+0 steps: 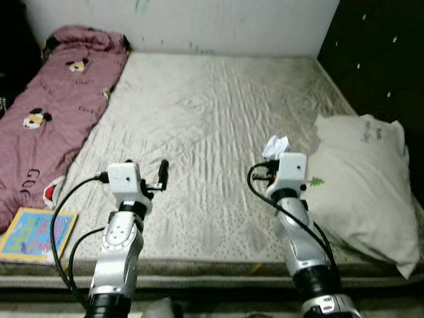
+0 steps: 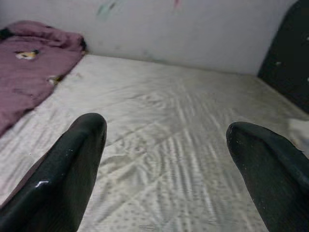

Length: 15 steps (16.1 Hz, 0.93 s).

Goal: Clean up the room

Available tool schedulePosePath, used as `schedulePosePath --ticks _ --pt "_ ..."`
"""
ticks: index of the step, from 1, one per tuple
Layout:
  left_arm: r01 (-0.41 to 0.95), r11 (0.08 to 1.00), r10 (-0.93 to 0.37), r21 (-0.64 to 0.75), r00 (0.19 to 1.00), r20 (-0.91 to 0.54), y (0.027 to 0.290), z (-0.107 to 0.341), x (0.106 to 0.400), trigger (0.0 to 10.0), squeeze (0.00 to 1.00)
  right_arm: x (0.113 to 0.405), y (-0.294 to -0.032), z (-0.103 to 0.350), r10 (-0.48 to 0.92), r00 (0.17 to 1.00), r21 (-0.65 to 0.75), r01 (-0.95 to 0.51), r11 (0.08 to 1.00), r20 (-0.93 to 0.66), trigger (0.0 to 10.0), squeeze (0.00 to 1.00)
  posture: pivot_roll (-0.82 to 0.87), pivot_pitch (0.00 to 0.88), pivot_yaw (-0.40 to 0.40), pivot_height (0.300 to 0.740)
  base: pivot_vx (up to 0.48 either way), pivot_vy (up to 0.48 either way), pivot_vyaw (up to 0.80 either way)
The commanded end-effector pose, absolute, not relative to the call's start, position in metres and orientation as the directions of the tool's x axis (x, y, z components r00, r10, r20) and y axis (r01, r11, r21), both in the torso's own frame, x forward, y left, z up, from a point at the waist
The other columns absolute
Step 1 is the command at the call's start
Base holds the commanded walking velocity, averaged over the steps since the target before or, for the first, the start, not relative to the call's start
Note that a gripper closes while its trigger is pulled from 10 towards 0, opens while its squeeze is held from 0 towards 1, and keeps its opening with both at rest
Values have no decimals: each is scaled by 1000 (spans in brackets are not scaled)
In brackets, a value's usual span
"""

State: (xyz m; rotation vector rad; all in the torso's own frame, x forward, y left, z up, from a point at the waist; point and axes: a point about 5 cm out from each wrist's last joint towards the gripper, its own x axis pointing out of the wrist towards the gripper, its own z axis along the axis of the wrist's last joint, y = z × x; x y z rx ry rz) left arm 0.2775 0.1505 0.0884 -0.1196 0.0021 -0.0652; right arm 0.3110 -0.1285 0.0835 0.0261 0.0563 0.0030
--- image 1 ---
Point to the white paper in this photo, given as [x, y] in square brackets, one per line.
[275, 147]

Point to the pink cartoon print blanket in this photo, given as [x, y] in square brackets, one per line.
[53, 112]

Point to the white pillow with tree print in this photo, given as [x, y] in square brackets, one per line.
[364, 192]

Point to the colourful children's book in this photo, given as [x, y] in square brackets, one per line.
[33, 235]

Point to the beige quilted mattress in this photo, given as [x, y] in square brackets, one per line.
[199, 119]

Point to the grey bed base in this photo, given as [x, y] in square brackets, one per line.
[218, 282]

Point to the grey left robot leg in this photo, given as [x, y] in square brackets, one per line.
[162, 309]

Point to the black cloth with white lettering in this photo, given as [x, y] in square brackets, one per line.
[13, 53]

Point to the dark tufted headboard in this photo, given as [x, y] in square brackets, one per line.
[377, 53]

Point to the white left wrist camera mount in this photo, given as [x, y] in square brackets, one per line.
[124, 179]

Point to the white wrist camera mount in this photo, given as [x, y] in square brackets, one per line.
[124, 179]
[291, 172]

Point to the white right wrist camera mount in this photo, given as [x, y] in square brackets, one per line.
[291, 172]

